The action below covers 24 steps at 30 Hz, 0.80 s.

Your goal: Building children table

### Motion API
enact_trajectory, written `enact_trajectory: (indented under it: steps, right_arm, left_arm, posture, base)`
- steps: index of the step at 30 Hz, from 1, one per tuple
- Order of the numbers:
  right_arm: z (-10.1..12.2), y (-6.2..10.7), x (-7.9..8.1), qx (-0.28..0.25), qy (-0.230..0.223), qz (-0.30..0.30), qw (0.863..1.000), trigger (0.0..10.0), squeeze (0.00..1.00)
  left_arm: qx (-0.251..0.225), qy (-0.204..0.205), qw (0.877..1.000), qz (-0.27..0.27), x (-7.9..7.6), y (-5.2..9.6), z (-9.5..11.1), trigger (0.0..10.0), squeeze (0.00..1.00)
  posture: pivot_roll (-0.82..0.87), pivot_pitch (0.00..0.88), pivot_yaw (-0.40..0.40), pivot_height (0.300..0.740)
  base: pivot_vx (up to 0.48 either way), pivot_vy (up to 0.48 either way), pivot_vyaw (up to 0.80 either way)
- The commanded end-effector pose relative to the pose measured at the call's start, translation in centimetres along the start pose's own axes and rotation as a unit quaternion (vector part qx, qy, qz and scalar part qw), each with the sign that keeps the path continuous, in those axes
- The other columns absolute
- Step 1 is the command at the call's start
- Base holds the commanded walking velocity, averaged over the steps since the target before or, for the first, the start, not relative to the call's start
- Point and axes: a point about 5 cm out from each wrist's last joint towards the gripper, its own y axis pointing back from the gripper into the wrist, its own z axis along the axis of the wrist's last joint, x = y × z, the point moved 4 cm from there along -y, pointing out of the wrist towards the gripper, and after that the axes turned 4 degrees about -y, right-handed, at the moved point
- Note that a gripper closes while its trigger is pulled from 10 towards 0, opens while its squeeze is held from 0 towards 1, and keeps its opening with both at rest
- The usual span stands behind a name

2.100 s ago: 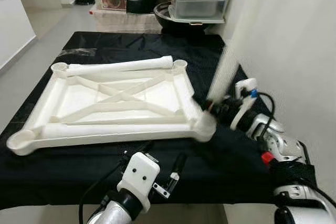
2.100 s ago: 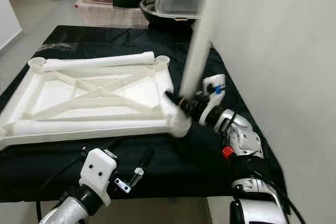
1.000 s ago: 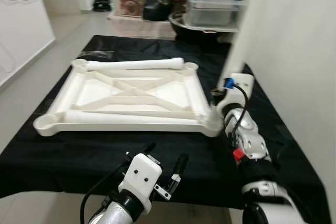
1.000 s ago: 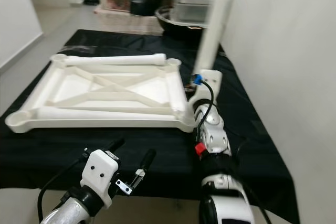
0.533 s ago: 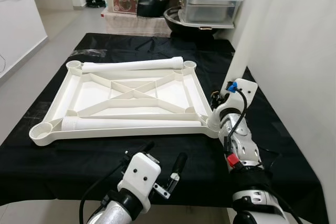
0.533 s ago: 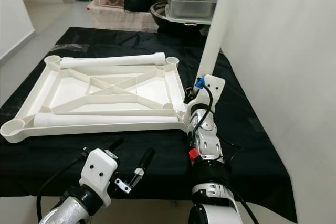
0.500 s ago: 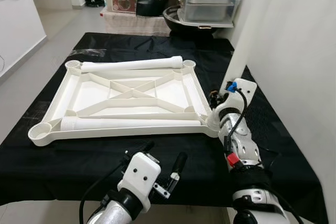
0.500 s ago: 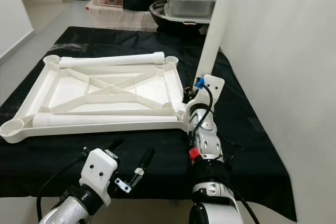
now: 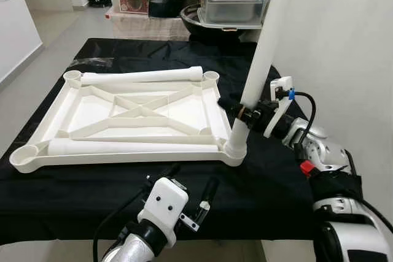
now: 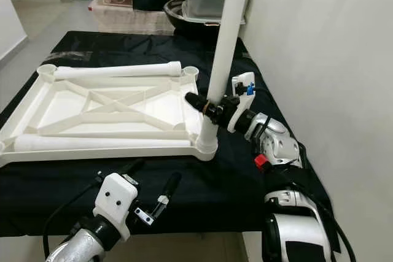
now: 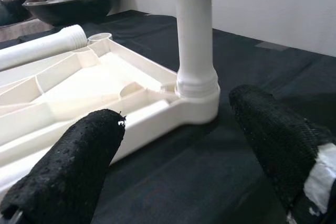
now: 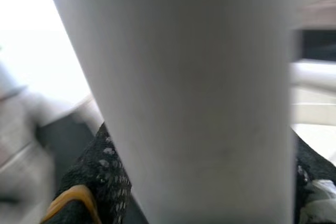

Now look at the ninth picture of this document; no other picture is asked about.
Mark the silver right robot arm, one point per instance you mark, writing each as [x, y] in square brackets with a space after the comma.
[319, 145]

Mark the black tablecloth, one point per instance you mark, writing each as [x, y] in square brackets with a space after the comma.
[73, 194]

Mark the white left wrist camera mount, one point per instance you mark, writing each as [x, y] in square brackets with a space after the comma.
[163, 204]

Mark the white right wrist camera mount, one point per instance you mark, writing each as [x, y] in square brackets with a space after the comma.
[284, 111]

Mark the clear tape strip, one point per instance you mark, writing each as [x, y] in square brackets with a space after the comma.
[92, 62]

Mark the patterned bench cloth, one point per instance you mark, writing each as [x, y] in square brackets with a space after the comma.
[147, 27]

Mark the white plastic children table top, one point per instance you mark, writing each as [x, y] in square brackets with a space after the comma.
[92, 111]

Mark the clear plastic storage container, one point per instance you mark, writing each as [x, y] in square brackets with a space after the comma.
[230, 7]

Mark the black wok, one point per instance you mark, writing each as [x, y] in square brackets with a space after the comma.
[202, 32]

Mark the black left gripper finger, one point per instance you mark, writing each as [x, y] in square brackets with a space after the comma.
[209, 200]
[171, 172]

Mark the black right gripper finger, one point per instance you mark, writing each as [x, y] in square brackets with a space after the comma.
[231, 107]

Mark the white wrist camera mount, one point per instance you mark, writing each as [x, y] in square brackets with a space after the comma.
[284, 111]
[163, 204]

